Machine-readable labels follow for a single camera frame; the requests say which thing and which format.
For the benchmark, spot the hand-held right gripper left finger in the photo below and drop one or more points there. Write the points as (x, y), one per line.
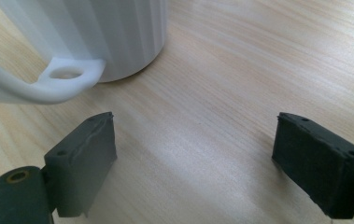
(81, 168)

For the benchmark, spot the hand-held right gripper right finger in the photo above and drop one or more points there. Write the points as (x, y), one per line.
(321, 165)

